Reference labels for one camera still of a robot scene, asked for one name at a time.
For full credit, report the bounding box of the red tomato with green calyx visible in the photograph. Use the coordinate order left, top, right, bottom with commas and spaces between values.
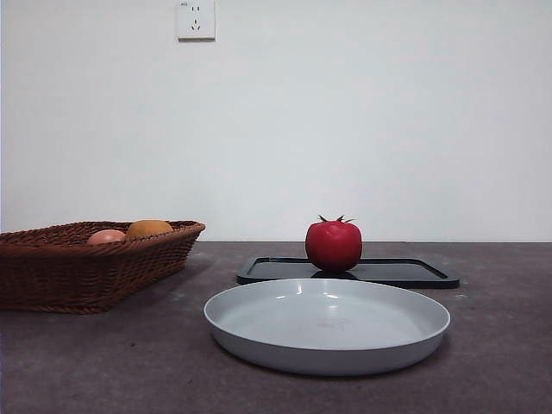
304, 214, 363, 273

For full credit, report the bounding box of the grey round plate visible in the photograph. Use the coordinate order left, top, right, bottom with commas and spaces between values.
203, 278, 452, 379

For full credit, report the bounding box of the orange round fruit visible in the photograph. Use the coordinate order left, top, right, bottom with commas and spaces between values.
125, 219, 174, 241

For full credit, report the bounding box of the black rectangular tray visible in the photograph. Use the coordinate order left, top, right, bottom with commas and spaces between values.
236, 255, 461, 290

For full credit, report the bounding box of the pink peach fruit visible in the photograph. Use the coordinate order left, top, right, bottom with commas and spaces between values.
86, 229, 127, 247

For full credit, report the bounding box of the brown wicker basket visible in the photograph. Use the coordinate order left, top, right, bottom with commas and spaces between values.
0, 220, 207, 315

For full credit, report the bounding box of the white wall socket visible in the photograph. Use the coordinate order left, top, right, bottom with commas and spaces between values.
178, 0, 216, 43

